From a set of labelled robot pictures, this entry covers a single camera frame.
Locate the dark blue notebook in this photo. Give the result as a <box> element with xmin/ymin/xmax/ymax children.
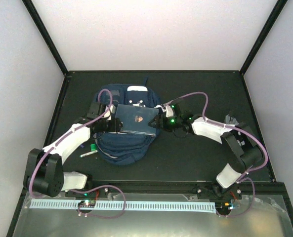
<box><xmin>115</xmin><ymin>104</ymin><xmax>159</xmax><ymax>137</ymax></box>

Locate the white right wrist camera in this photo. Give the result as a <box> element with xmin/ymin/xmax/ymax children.
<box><xmin>155</xmin><ymin>104</ymin><xmax>175</xmax><ymax>119</ymax></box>

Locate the green capped marker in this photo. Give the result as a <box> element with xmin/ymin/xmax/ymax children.
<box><xmin>90</xmin><ymin>144</ymin><xmax>97</xmax><ymax>151</ymax></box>

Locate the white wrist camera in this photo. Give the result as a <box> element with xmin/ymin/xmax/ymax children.
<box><xmin>103</xmin><ymin>109</ymin><xmax>113</xmax><ymax>120</ymax></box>
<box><xmin>155</xmin><ymin>104</ymin><xmax>175</xmax><ymax>119</ymax></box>

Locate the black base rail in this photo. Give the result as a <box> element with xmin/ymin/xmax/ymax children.
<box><xmin>72</xmin><ymin>180</ymin><xmax>287</xmax><ymax>200</ymax></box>

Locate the navy blue student backpack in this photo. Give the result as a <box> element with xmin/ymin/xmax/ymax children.
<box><xmin>93</xmin><ymin>83</ymin><xmax>162</xmax><ymax>165</ymax></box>

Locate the white slotted cable duct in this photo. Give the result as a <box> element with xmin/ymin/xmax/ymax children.
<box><xmin>29</xmin><ymin>199</ymin><xmax>216</xmax><ymax>214</ymax></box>

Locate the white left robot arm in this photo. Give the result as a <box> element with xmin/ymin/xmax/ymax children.
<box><xmin>23</xmin><ymin>102</ymin><xmax>121</xmax><ymax>198</ymax></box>

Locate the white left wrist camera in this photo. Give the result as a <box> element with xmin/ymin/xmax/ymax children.
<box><xmin>103</xmin><ymin>109</ymin><xmax>113</xmax><ymax>120</ymax></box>

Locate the grey pencil pouch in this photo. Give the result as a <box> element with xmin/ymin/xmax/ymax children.
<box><xmin>224</xmin><ymin>112</ymin><xmax>239</xmax><ymax>125</ymax></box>

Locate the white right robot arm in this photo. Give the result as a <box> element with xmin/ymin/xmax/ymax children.
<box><xmin>149</xmin><ymin>112</ymin><xmax>268</xmax><ymax>189</ymax></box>

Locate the white green pen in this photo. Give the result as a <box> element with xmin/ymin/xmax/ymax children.
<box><xmin>80</xmin><ymin>150</ymin><xmax>98</xmax><ymax>158</ymax></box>

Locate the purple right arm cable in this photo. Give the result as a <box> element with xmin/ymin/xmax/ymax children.
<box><xmin>161</xmin><ymin>91</ymin><xmax>269</xmax><ymax>218</ymax></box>

